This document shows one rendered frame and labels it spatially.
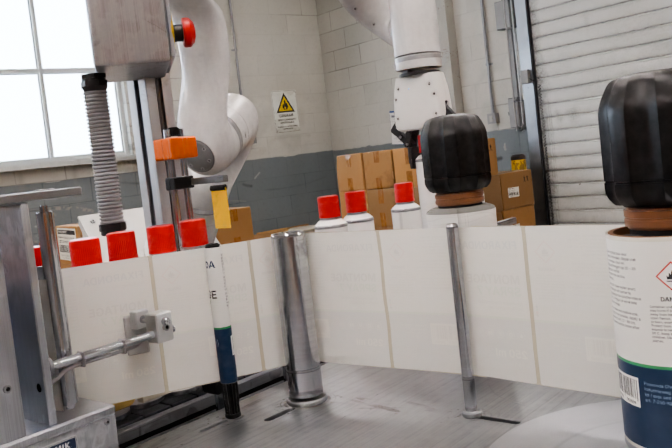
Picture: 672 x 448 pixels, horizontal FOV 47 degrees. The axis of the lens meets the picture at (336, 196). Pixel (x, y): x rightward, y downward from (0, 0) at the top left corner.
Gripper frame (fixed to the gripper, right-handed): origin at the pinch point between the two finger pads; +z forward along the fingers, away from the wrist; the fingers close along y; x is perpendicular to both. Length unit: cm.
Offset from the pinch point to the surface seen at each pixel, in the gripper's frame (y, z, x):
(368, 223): 2.5, 9.1, -23.3
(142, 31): -1, -20, -59
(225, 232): -272, 34, 189
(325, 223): 0.3, 7.9, -31.1
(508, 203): -171, 42, 356
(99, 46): -4, -19, -64
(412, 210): 2.2, 8.6, -10.4
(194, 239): 1, 6, -57
